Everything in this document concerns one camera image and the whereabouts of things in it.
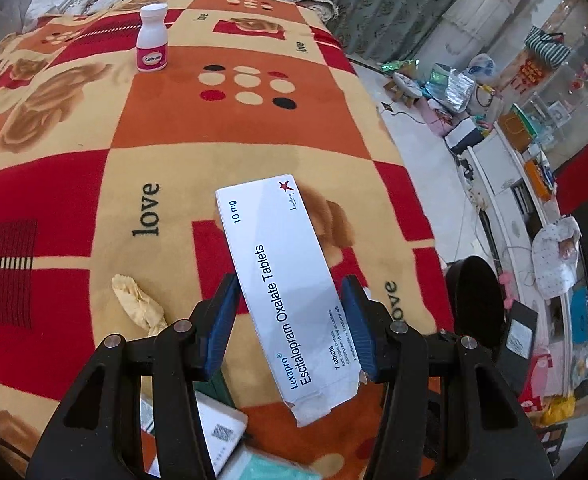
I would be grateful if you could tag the white pink pill bottle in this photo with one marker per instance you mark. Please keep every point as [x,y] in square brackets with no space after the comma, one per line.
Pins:
[152,38]

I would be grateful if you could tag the silver foil bag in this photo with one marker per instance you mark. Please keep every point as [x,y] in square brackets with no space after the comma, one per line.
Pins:
[457,91]

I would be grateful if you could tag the teal tissue pack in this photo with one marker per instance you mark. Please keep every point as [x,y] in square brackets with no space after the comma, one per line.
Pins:
[247,463]

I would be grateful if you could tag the blue white medicine box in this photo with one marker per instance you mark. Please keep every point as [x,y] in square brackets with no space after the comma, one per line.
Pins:
[223,428]

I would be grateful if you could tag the black round trash bin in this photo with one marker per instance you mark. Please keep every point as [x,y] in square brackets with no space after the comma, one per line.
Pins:
[476,302]

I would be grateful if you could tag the white tv cabinet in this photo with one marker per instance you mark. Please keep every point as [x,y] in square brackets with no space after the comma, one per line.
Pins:
[511,215]

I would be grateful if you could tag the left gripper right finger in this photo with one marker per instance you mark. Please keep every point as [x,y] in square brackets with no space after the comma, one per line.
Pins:
[393,354]

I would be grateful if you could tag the red cloth cover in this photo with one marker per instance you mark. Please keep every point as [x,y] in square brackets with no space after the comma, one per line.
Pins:
[572,181]

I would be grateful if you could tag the striped tote bag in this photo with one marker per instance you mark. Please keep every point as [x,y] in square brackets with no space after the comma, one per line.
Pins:
[548,48]

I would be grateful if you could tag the yellow crumpled tissue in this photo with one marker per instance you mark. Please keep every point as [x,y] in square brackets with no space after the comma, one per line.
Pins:
[142,309]

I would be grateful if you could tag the small wooden stool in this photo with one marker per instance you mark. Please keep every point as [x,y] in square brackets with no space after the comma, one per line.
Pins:
[404,89]

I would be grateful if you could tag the patterned fleece blanket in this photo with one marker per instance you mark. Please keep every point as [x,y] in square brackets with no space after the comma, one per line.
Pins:
[107,170]

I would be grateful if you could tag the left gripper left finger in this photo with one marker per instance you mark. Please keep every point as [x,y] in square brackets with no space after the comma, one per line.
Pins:
[188,351]

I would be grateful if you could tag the white lace covered appliance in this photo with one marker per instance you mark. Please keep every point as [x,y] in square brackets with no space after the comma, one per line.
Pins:
[464,30]

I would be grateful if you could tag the swaddled baby doll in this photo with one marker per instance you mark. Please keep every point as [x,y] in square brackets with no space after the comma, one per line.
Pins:
[555,257]

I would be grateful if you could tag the brown paper gift bag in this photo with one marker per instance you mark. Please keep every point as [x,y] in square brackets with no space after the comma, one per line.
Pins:
[515,131]

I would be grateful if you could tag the white Lexapro medicine box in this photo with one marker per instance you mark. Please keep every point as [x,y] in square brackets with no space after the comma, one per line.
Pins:
[283,239]

